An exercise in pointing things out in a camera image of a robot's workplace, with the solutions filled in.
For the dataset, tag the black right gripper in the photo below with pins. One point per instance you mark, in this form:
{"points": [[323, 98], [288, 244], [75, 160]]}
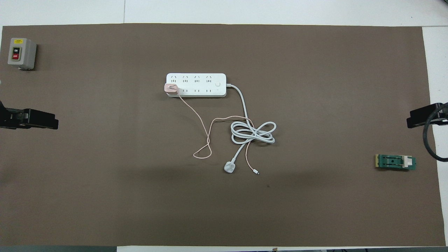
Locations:
{"points": [[443, 120]]}

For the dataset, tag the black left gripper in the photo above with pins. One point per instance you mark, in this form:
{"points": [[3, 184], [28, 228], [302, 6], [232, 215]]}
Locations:
{"points": [[4, 117]]}

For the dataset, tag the pink charger adapter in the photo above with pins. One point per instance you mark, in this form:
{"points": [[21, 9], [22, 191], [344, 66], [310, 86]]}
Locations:
{"points": [[170, 88]]}

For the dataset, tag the brown table mat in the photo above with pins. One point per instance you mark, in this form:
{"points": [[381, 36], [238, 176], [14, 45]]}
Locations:
{"points": [[175, 203]]}

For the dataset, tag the white power strip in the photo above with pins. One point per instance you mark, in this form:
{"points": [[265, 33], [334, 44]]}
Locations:
{"points": [[196, 85]]}

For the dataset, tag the grey on-off switch box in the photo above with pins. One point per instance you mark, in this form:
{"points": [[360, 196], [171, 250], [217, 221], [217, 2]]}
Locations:
{"points": [[21, 52]]}

